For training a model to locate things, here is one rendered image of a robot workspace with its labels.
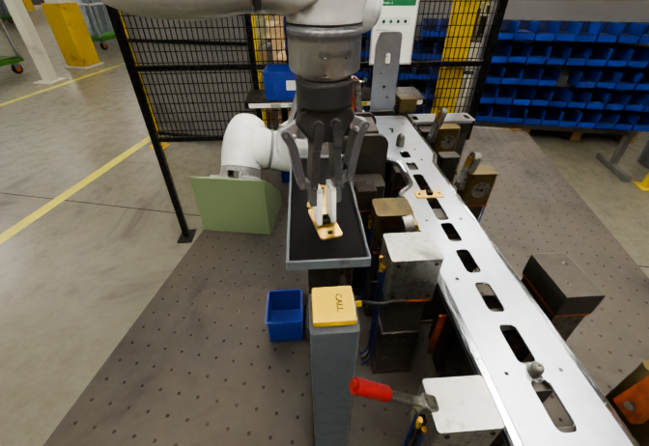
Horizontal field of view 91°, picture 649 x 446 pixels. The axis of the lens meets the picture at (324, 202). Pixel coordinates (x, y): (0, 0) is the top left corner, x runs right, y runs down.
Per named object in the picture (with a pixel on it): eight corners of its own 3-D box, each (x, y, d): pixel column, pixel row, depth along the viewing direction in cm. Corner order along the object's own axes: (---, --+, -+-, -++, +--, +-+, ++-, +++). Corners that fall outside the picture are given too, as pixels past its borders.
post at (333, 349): (349, 451, 70) (362, 333, 44) (313, 454, 69) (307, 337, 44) (344, 411, 76) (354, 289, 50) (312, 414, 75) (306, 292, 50)
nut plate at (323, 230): (343, 236, 53) (343, 230, 52) (321, 240, 52) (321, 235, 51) (327, 207, 59) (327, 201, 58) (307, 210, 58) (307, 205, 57)
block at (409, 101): (406, 166, 172) (417, 98, 151) (391, 167, 171) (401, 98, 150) (402, 159, 178) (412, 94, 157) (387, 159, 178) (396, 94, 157)
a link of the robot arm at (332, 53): (376, 25, 35) (372, 81, 39) (347, 16, 42) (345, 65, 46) (296, 29, 33) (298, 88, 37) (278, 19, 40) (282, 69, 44)
